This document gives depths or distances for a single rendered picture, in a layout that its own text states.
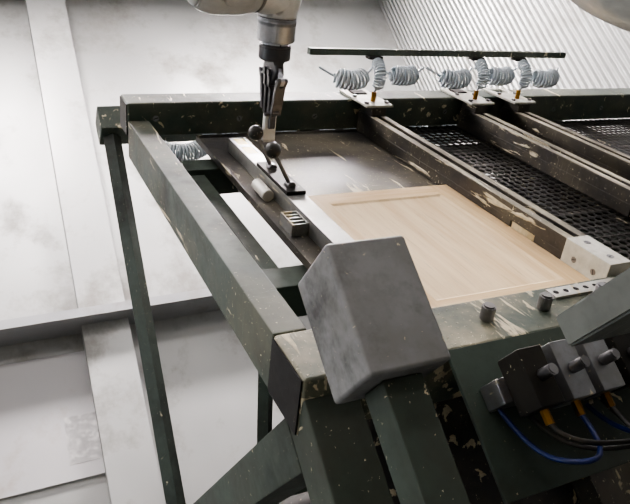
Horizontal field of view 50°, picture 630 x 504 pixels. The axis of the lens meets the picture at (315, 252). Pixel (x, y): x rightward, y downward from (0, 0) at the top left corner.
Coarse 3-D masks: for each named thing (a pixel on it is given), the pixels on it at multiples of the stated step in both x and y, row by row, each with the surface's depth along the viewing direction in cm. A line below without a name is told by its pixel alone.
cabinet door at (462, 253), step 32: (352, 192) 171; (384, 192) 173; (416, 192) 176; (448, 192) 178; (352, 224) 154; (384, 224) 156; (416, 224) 158; (448, 224) 160; (480, 224) 162; (416, 256) 144; (448, 256) 145; (480, 256) 147; (512, 256) 149; (544, 256) 150; (448, 288) 133; (480, 288) 134; (512, 288) 135
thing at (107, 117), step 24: (96, 120) 244; (120, 144) 242; (120, 168) 237; (120, 192) 235; (120, 216) 233; (144, 288) 228; (144, 312) 224; (144, 336) 222; (144, 360) 221; (264, 384) 147; (168, 408) 220; (264, 408) 149; (168, 432) 216; (264, 432) 151; (168, 456) 213; (168, 480) 211
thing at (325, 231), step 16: (240, 160) 185; (256, 160) 178; (256, 176) 175; (288, 208) 159; (304, 208) 154; (320, 224) 147; (336, 224) 148; (320, 240) 145; (336, 240) 141; (352, 240) 142
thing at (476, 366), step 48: (528, 336) 115; (624, 336) 108; (480, 384) 107; (528, 384) 98; (576, 384) 100; (624, 384) 103; (480, 432) 103; (528, 432) 106; (576, 432) 108; (624, 432) 112; (528, 480) 102
